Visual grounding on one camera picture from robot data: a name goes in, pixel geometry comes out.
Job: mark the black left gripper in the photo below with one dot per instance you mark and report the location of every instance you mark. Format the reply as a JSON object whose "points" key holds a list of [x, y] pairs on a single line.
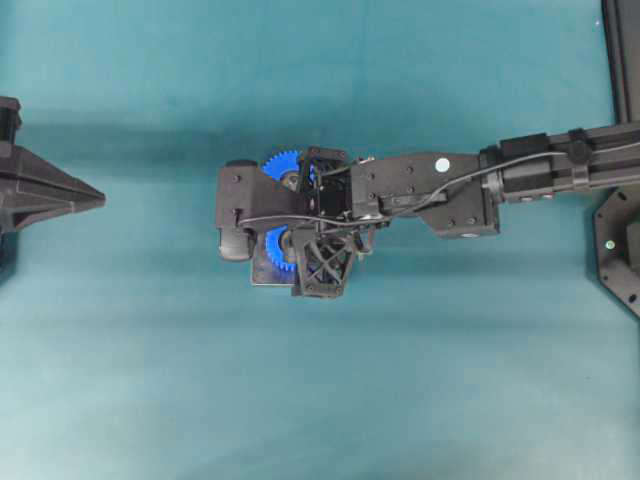
{"points": [[32, 189]]}

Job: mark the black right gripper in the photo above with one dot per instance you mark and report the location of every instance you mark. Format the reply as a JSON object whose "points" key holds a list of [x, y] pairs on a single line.
{"points": [[326, 244]]}

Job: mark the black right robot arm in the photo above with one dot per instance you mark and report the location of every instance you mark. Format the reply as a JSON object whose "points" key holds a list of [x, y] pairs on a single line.
{"points": [[455, 195]]}

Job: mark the small blue plastic gear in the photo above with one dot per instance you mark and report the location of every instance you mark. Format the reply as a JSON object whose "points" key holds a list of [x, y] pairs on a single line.
{"points": [[275, 252]]}

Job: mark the large blue plastic gear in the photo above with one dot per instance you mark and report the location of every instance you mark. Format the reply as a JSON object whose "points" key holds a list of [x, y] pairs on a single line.
{"points": [[291, 170]]}

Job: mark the grey metal base plate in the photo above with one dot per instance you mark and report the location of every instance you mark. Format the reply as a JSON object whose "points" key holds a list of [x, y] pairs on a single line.
{"points": [[265, 274]]}

